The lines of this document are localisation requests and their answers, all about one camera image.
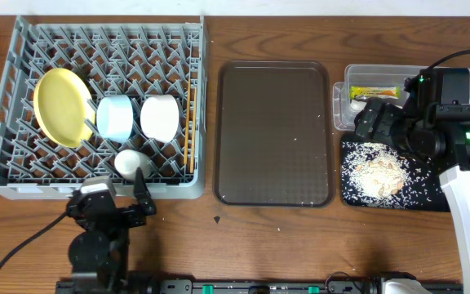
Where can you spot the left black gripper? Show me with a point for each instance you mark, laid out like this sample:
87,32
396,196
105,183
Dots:
122,213

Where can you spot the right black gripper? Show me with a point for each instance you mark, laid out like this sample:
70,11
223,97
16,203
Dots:
388,115

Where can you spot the green snack wrapper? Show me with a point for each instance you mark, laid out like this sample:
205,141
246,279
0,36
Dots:
358,92

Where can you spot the small white cup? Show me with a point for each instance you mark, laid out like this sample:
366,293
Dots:
128,161

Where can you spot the white bowl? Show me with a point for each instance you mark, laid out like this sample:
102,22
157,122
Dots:
159,118

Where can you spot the light blue bowl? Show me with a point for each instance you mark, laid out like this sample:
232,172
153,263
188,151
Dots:
115,117

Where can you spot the yellow round plate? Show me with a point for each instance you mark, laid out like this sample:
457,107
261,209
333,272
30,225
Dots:
62,105

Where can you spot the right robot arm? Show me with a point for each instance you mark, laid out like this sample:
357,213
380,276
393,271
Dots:
433,124

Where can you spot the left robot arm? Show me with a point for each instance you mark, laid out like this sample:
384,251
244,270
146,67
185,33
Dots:
99,255

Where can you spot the spilled rice food waste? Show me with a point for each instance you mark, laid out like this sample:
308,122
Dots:
375,175

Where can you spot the black waste tray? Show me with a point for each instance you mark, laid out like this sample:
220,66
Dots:
353,200

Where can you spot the grey plastic dishwasher rack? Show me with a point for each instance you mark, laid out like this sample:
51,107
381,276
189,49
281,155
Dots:
138,60

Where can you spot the clear plastic bin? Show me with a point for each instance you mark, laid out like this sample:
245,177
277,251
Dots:
367,76

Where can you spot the dark brown serving tray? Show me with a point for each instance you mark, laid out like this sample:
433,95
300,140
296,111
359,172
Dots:
273,141

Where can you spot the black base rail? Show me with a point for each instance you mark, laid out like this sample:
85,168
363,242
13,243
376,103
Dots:
181,286

